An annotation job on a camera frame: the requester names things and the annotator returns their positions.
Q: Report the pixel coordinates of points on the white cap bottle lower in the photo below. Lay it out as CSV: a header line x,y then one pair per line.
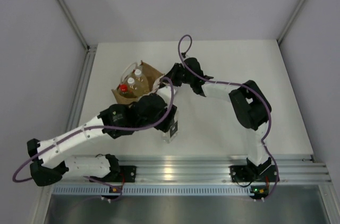
x,y
135,87

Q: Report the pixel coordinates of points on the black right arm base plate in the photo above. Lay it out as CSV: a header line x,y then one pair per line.
x,y
243,174

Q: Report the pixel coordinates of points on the white cap bottle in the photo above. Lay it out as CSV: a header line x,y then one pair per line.
x,y
135,87
140,77

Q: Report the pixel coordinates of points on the right aluminium corner post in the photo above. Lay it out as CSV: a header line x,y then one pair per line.
x,y
298,7

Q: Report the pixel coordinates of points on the red cap bottle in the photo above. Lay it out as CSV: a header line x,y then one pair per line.
x,y
124,91

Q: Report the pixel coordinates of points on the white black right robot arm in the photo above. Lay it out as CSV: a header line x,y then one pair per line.
x,y
252,111

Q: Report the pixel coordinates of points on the clear bottle dark cap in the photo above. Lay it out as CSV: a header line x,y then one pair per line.
x,y
173,130

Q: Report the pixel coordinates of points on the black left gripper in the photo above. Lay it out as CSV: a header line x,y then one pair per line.
x,y
165,126

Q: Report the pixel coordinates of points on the aluminium corner post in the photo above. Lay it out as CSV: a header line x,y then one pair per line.
x,y
298,7
72,22

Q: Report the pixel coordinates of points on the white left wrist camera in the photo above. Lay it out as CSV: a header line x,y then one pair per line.
x,y
165,93

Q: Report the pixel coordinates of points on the jute watermelon canvas bag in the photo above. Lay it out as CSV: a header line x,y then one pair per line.
x,y
152,74

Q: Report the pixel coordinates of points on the grey slotted cable duct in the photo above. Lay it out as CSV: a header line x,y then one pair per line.
x,y
156,190

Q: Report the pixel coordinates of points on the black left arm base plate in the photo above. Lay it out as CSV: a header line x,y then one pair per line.
x,y
125,173

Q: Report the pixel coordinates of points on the white cap bottle upper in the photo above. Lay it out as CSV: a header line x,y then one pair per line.
x,y
140,77

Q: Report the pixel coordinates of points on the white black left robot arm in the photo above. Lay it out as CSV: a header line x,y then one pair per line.
x,y
57,158

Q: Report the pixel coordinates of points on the left aluminium corner post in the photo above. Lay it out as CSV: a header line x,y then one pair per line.
x,y
72,22

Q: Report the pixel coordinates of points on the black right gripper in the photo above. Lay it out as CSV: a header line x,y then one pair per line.
x,y
172,75

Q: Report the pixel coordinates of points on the aluminium front rail frame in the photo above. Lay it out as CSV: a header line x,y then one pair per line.
x,y
172,169

